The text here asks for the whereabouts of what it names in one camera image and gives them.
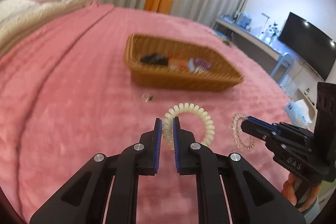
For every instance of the light blue chair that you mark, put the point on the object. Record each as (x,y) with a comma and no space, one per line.
(282,65)

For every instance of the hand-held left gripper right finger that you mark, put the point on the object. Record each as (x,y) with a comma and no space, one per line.
(176,146)

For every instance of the white desk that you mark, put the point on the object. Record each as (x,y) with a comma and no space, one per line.
(252,36)

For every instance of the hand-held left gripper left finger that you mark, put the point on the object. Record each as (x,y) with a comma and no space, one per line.
(157,140)

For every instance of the white floral pillow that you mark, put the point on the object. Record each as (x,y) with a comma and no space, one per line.
(15,7)

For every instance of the light blue hair clip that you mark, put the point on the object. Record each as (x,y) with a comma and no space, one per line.
(191,64)

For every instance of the black television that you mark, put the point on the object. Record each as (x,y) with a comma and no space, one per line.
(308,45)

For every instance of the books on desk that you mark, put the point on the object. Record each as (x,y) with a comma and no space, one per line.
(242,19)

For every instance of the beige quilt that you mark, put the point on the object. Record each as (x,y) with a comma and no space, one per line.
(39,18)

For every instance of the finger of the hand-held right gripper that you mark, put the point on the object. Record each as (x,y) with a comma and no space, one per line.
(258,124)
(253,130)

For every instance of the white vase with flowers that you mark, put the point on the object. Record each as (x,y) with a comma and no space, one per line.
(271,32)

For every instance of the white desk lamp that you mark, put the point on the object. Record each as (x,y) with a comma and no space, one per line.
(265,24)

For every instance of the person's right hand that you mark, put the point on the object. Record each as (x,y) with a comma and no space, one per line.
(290,188)

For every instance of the white tissue pack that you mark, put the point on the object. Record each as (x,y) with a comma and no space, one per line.
(298,112)

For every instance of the pink blanket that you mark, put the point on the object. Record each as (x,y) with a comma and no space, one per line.
(78,98)

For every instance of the dark brown hair clip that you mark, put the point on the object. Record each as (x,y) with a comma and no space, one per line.
(155,59)

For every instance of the brown wicker basket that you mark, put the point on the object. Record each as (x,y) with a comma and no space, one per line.
(181,66)

